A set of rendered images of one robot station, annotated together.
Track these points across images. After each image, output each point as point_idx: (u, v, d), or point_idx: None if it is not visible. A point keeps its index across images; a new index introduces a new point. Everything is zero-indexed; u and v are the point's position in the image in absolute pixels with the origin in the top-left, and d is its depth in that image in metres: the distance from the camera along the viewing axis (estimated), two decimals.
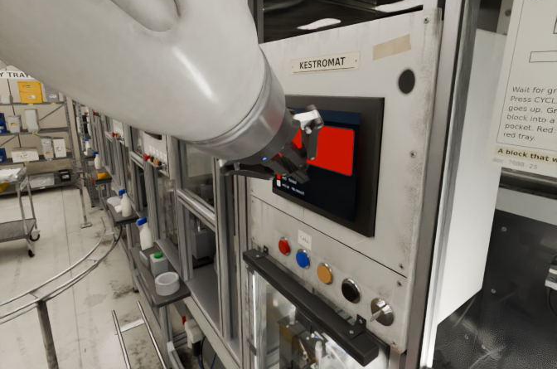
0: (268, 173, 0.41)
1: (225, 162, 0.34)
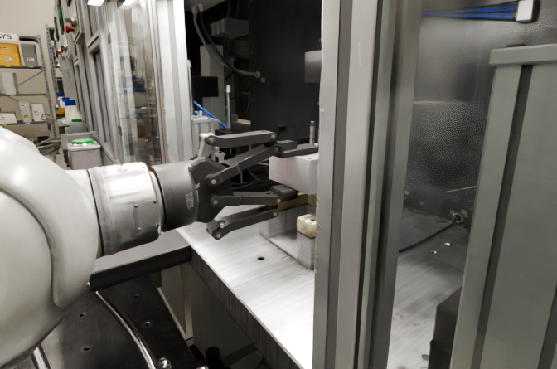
0: None
1: (201, 145, 0.37)
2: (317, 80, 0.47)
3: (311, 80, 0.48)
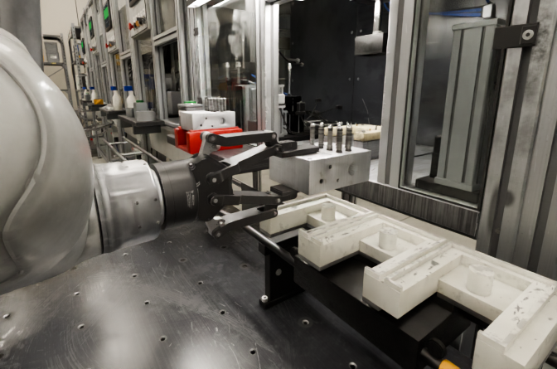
0: None
1: (201, 143, 0.37)
2: (363, 53, 0.78)
3: (359, 53, 0.79)
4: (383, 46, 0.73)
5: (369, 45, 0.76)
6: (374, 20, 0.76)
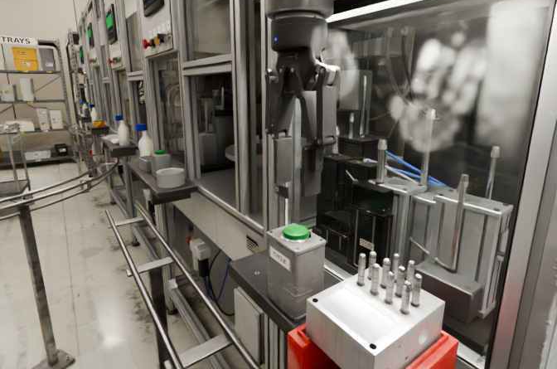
0: (270, 123, 0.48)
1: (273, 68, 0.47)
2: None
3: None
4: None
5: None
6: None
